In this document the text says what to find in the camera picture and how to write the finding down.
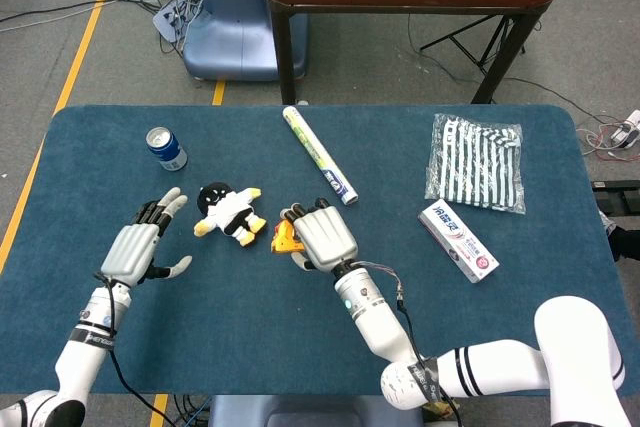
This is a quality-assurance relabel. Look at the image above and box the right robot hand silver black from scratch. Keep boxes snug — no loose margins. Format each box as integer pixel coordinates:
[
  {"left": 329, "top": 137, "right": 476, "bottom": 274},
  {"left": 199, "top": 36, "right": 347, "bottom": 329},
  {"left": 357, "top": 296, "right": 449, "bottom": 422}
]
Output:
[{"left": 279, "top": 198, "right": 360, "bottom": 272}]

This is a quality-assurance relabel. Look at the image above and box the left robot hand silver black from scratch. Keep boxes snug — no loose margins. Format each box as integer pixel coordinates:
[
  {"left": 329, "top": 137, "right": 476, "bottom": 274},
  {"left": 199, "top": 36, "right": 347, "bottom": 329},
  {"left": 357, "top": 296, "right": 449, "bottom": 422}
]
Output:
[{"left": 99, "top": 186, "right": 194, "bottom": 289}]

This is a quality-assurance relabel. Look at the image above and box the yellow tape measure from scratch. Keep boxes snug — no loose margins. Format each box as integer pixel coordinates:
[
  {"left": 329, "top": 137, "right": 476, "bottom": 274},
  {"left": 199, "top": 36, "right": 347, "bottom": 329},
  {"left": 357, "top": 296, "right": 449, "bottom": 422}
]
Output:
[{"left": 270, "top": 219, "right": 306, "bottom": 255}]

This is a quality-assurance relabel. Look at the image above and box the white cling film roll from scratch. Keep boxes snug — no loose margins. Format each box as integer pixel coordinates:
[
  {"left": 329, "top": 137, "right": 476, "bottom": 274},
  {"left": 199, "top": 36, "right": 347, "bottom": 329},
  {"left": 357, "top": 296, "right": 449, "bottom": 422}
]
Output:
[{"left": 282, "top": 105, "right": 359, "bottom": 207}]

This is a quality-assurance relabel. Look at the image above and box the penguin plush toy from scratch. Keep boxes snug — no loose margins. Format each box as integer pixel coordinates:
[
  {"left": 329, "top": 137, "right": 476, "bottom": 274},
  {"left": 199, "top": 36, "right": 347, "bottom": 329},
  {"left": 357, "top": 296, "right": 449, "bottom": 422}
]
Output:
[{"left": 193, "top": 182, "right": 268, "bottom": 248}]

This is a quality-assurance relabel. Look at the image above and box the blue drink can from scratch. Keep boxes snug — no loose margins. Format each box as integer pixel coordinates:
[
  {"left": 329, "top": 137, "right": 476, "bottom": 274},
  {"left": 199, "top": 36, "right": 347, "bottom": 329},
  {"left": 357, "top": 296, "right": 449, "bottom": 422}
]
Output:
[{"left": 145, "top": 126, "right": 189, "bottom": 172}]

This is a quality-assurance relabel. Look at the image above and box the blue felt table mat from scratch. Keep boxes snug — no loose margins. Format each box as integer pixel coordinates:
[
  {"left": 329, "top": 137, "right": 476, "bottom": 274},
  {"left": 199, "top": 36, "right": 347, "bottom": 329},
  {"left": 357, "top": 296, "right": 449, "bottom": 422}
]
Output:
[{"left": 0, "top": 104, "right": 640, "bottom": 397}]

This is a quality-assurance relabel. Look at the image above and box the white toothpaste box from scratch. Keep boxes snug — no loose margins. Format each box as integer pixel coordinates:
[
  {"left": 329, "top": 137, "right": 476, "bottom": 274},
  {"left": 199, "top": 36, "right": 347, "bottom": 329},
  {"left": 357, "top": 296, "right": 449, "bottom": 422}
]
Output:
[{"left": 417, "top": 198, "right": 501, "bottom": 284}]

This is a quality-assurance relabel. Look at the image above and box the striped cloth in plastic bag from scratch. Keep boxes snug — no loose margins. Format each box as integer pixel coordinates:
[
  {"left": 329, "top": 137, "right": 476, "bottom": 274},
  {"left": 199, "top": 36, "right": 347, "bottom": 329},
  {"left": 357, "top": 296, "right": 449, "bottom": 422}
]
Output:
[{"left": 424, "top": 113, "right": 527, "bottom": 216}]

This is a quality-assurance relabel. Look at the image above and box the blue grey robot torso base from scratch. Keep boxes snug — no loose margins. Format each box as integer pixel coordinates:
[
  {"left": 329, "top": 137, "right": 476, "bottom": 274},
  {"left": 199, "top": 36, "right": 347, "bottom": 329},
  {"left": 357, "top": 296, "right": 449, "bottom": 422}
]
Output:
[{"left": 207, "top": 394, "right": 425, "bottom": 427}]

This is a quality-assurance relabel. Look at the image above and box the white floor power strip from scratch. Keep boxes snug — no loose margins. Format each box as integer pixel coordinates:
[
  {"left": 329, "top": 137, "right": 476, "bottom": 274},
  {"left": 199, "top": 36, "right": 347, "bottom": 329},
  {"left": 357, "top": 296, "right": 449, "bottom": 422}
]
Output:
[{"left": 152, "top": 0, "right": 201, "bottom": 42}]

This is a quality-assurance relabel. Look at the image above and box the blue grey machine base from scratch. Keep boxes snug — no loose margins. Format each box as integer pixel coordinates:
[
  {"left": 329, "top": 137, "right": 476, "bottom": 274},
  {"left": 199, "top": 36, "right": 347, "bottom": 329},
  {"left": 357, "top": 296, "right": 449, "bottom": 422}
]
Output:
[{"left": 182, "top": 0, "right": 309, "bottom": 82}]

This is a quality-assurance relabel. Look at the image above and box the black pedal unit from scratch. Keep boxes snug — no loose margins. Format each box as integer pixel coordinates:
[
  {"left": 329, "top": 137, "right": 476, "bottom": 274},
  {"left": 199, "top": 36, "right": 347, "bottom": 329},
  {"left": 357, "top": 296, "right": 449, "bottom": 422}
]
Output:
[{"left": 591, "top": 179, "right": 640, "bottom": 214}]

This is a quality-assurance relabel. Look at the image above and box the white power strip with plugs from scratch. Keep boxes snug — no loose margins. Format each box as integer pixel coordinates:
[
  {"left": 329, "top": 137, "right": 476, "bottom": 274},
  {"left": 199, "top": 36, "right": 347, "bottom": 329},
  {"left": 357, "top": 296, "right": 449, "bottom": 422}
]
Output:
[{"left": 608, "top": 109, "right": 640, "bottom": 149}]

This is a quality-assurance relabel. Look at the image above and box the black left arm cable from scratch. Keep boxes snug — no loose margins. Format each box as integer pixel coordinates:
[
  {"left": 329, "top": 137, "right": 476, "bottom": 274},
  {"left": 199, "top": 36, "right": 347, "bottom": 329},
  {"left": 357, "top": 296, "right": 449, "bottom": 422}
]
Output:
[{"left": 93, "top": 270, "right": 177, "bottom": 427}]

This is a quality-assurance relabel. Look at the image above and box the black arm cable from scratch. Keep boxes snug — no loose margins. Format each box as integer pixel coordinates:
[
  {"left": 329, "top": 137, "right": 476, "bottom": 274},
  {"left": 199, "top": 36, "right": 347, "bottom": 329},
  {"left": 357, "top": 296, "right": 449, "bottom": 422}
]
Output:
[
  {"left": 356, "top": 260, "right": 464, "bottom": 427},
  {"left": 93, "top": 270, "right": 177, "bottom": 427}
]

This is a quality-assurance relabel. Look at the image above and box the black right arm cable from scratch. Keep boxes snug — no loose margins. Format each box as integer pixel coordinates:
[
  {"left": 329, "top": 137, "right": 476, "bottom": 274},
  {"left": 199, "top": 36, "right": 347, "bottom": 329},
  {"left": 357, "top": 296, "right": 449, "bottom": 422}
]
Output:
[{"left": 356, "top": 260, "right": 464, "bottom": 427}]

